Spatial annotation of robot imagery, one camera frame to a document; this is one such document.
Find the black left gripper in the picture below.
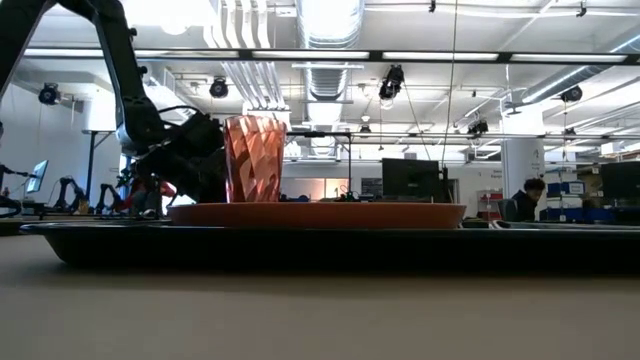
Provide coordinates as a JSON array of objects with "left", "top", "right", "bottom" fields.
[{"left": 134, "top": 112, "right": 229, "bottom": 204}]

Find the orange faceted plastic cup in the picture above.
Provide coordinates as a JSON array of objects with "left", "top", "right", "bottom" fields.
[{"left": 222, "top": 114, "right": 288, "bottom": 204}]

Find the orange round plate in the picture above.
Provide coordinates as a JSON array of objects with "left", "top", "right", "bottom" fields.
[{"left": 166, "top": 200, "right": 468, "bottom": 231}]

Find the dark green plastic tray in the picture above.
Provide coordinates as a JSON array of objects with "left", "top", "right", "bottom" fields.
[{"left": 19, "top": 218, "right": 640, "bottom": 275}]

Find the lit tilted monitor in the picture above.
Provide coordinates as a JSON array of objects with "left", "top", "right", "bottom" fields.
[{"left": 25, "top": 159, "right": 50, "bottom": 195}]

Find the black monitor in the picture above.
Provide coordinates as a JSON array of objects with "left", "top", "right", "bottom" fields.
[
  {"left": 599, "top": 160, "right": 640, "bottom": 201},
  {"left": 381, "top": 157, "right": 442, "bottom": 202}
]

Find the person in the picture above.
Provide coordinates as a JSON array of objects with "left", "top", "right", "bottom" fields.
[{"left": 509, "top": 177, "right": 548, "bottom": 223}]

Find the silver ventilation duct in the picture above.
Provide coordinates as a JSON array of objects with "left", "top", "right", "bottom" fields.
[{"left": 294, "top": 0, "right": 367, "bottom": 157}]

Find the black aluminium rig frame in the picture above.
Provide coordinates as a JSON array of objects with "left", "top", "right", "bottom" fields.
[{"left": 22, "top": 47, "right": 640, "bottom": 67}]

